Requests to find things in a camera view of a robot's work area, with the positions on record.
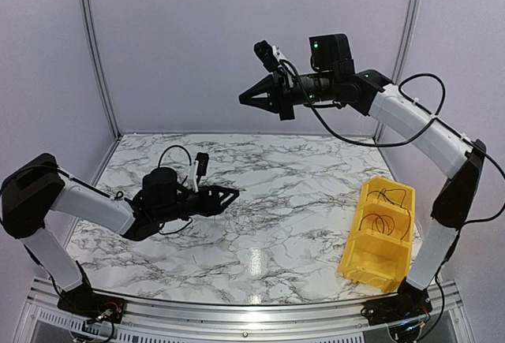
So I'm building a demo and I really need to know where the thin black cable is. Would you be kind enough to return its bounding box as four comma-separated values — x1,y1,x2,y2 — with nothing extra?
366,188,411,208

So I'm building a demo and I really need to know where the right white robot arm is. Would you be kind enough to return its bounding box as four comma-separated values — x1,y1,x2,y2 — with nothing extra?
238,69,485,318

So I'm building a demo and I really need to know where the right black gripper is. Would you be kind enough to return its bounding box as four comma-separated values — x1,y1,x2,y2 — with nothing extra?
239,69,338,121

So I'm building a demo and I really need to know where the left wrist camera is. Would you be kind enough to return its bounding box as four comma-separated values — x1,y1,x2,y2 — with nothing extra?
139,152,209,207

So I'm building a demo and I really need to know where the right aluminium frame post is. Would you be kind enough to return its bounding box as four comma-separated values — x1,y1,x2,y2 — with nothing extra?
372,0,425,143

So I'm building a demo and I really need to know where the yellow plastic bin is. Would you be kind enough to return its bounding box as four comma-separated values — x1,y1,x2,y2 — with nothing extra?
338,177,416,293

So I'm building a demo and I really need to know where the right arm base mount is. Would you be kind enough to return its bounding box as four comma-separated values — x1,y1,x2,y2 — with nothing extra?
361,281,432,326

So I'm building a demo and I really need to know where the red cable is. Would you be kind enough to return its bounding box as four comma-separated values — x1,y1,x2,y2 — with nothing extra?
357,212,395,236

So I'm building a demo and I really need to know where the aluminium frame post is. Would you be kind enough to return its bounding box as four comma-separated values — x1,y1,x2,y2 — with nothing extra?
372,0,425,143
77,0,122,141

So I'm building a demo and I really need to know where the aluminium front rail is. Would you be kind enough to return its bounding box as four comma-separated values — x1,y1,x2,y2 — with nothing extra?
15,275,466,343

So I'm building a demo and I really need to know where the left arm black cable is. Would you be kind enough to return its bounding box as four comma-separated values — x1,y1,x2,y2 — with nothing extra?
0,144,194,237

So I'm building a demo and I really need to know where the left aluminium frame post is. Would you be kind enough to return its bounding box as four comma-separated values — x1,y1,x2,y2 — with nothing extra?
77,0,122,141

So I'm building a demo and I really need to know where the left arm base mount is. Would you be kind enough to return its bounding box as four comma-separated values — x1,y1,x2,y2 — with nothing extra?
53,273,125,324

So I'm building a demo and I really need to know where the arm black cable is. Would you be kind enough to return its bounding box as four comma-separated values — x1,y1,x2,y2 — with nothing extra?
279,57,505,320
0,144,194,237

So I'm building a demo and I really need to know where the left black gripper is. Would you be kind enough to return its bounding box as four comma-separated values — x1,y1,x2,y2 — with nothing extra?
155,185,240,224

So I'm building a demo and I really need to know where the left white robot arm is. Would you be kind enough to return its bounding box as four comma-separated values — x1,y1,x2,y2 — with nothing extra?
1,153,239,315

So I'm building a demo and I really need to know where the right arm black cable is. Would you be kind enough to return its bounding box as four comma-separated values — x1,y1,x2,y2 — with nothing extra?
279,57,505,320

